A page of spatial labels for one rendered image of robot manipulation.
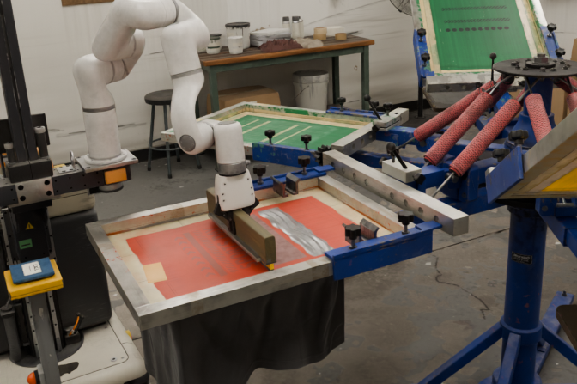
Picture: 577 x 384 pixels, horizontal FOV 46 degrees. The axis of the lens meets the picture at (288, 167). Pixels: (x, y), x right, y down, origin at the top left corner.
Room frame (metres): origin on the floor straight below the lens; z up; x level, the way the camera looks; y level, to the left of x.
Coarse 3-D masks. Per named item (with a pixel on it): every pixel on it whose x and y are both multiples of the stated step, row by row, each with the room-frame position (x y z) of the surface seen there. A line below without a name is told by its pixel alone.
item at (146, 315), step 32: (256, 192) 2.01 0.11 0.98; (288, 192) 2.06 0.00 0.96; (352, 192) 1.95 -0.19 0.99; (96, 224) 1.80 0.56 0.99; (128, 224) 1.83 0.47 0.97; (384, 224) 1.76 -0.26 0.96; (128, 288) 1.41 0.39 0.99; (224, 288) 1.39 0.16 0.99; (256, 288) 1.41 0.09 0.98; (160, 320) 1.31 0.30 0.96
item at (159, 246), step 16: (288, 208) 1.94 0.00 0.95; (304, 208) 1.94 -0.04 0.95; (320, 208) 1.93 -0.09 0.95; (192, 224) 1.85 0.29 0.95; (208, 224) 1.85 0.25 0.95; (304, 224) 1.81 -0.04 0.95; (128, 240) 1.77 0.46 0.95; (144, 240) 1.76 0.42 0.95; (160, 240) 1.76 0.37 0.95; (144, 256) 1.66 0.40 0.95; (160, 256) 1.65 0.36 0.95; (176, 256) 1.65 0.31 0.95
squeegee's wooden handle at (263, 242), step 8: (208, 192) 1.86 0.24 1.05; (208, 200) 1.87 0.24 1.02; (208, 208) 1.88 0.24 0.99; (216, 216) 1.82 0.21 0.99; (240, 216) 1.66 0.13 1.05; (248, 216) 1.66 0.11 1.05; (240, 224) 1.65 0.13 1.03; (248, 224) 1.61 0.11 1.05; (256, 224) 1.60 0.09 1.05; (240, 232) 1.66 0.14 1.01; (248, 232) 1.61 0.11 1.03; (256, 232) 1.56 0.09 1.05; (264, 232) 1.55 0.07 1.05; (248, 240) 1.61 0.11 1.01; (256, 240) 1.56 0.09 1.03; (264, 240) 1.52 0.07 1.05; (272, 240) 1.53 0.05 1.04; (256, 248) 1.57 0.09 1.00; (264, 248) 1.52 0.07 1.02; (272, 248) 1.53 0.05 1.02; (264, 256) 1.52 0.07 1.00; (272, 256) 1.53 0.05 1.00
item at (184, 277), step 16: (320, 224) 1.81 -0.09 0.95; (336, 224) 1.80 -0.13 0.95; (288, 240) 1.71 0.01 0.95; (336, 240) 1.70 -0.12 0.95; (288, 256) 1.61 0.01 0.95; (304, 256) 1.61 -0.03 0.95; (320, 256) 1.60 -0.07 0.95; (176, 272) 1.55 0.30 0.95; (192, 272) 1.55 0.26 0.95; (240, 272) 1.54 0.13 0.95; (256, 272) 1.53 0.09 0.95; (160, 288) 1.48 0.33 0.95; (176, 288) 1.47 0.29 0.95; (192, 288) 1.47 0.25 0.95
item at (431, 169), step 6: (426, 168) 2.00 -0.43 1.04; (432, 168) 1.99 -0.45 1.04; (438, 168) 1.99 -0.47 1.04; (426, 174) 1.95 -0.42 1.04; (432, 174) 1.96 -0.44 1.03; (438, 174) 1.97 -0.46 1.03; (426, 180) 1.95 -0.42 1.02; (432, 180) 1.96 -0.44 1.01; (438, 180) 1.97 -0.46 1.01; (414, 186) 1.93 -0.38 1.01; (426, 186) 1.95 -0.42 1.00; (432, 186) 1.96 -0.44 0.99
